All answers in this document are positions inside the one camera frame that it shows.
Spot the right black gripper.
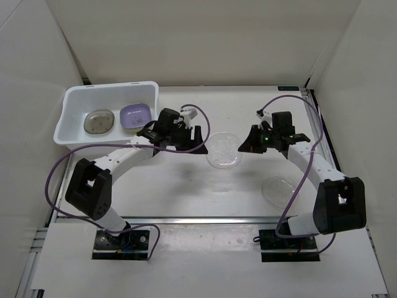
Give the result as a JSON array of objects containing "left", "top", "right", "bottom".
[{"left": 238, "top": 125, "right": 279, "bottom": 154}]

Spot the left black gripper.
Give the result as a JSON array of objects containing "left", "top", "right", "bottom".
[{"left": 166, "top": 124, "right": 208, "bottom": 154}]

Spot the clear textured plate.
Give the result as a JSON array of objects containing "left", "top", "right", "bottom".
[
  {"left": 206, "top": 132, "right": 243, "bottom": 169},
  {"left": 261, "top": 176, "right": 296, "bottom": 209}
]

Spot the green panda plate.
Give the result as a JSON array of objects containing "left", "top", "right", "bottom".
[{"left": 124, "top": 127, "right": 144, "bottom": 135}]

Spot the purple panda plate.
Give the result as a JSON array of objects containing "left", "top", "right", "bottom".
[{"left": 120, "top": 103, "right": 152, "bottom": 129}]

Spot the smoky clear plate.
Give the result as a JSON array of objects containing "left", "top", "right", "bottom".
[{"left": 83, "top": 109, "right": 115, "bottom": 135}]

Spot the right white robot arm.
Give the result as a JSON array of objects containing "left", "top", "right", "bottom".
[{"left": 238, "top": 112, "right": 367, "bottom": 248}]

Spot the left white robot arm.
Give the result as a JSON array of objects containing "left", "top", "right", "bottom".
[{"left": 65, "top": 104, "right": 208, "bottom": 248}]

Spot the white plastic bin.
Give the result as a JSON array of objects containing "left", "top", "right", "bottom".
[{"left": 53, "top": 81, "right": 159, "bottom": 149}]

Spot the aluminium frame rail right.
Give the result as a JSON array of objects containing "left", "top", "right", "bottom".
[{"left": 300, "top": 87, "right": 341, "bottom": 171}]

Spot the aluminium frame rail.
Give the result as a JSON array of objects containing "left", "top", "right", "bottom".
[
  {"left": 300, "top": 87, "right": 341, "bottom": 171},
  {"left": 52, "top": 216, "right": 291, "bottom": 227}
]

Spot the aluminium frame rail front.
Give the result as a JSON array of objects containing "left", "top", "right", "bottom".
[{"left": 52, "top": 216, "right": 291, "bottom": 227}]

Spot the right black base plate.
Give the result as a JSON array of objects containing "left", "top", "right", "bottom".
[{"left": 252, "top": 223, "right": 320, "bottom": 263}]

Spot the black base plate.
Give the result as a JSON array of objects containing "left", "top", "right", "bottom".
[
  {"left": 252, "top": 223, "right": 320, "bottom": 263},
  {"left": 91, "top": 226, "right": 151, "bottom": 261}
]

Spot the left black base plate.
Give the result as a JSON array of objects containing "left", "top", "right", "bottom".
[{"left": 91, "top": 226, "right": 151, "bottom": 261}]

